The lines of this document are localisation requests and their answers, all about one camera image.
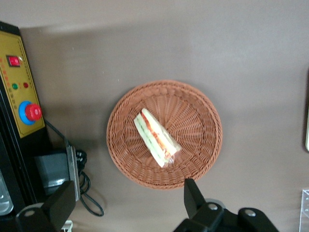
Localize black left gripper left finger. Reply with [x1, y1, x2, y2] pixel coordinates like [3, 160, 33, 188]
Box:
[15, 180, 77, 232]

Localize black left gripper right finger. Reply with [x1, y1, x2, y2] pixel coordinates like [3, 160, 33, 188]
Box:
[172, 178, 281, 232]

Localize triangle sandwich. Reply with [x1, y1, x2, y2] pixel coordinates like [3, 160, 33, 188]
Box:
[134, 108, 182, 169]

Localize brown round wicker basket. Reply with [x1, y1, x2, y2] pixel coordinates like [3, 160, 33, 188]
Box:
[106, 79, 223, 190]

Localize beige plastic serving tray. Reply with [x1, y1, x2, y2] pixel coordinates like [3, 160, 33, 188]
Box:
[304, 69, 309, 152]

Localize steel pan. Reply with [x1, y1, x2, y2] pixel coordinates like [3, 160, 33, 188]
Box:
[0, 169, 13, 216]

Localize clear acrylic bottle rack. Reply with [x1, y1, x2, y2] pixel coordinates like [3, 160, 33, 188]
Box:
[299, 189, 309, 232]

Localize black sealing machine yellow panel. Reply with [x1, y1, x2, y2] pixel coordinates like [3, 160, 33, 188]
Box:
[0, 21, 82, 232]

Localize white wire rack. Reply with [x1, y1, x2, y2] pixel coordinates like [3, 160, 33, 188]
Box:
[61, 220, 73, 232]

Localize black machine power cable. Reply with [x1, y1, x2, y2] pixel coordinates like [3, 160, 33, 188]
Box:
[44, 119, 104, 217]

